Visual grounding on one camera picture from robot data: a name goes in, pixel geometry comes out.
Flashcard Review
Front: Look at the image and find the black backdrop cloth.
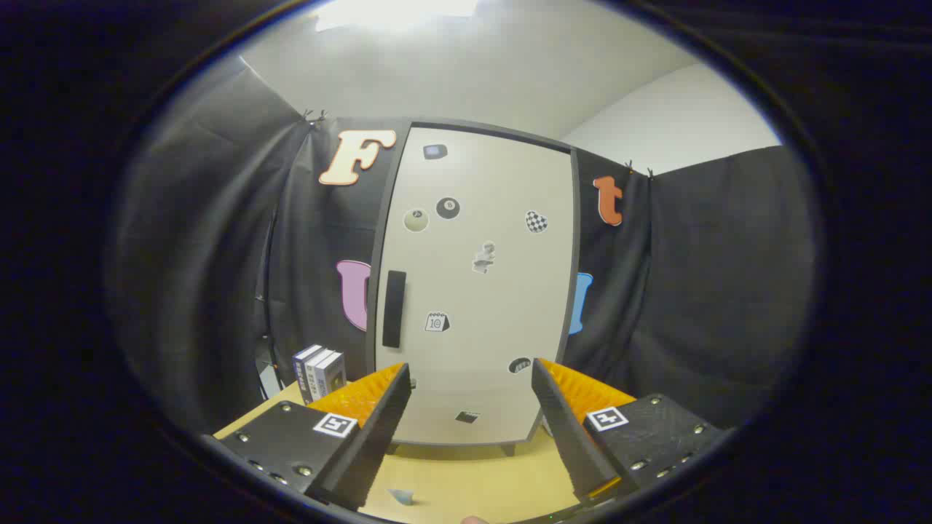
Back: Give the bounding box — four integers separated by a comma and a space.
109, 62, 816, 437

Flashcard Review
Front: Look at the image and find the white cabinet door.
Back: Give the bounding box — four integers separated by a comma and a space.
375, 127, 576, 445

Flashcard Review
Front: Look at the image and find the white spine book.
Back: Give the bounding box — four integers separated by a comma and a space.
304, 348, 336, 402

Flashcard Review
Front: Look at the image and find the ceiling light panel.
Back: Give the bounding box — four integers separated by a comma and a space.
313, 0, 481, 33

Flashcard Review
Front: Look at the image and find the grey cabinet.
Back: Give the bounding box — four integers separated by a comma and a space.
366, 119, 583, 457

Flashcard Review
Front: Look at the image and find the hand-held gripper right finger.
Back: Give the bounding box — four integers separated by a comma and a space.
531, 357, 731, 504

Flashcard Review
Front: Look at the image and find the black door handle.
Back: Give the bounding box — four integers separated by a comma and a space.
382, 270, 407, 349

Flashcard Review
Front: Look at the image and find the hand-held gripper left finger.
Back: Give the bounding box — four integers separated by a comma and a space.
200, 362, 413, 512

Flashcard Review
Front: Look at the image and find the dark blue book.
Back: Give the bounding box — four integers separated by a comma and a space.
293, 344, 325, 405

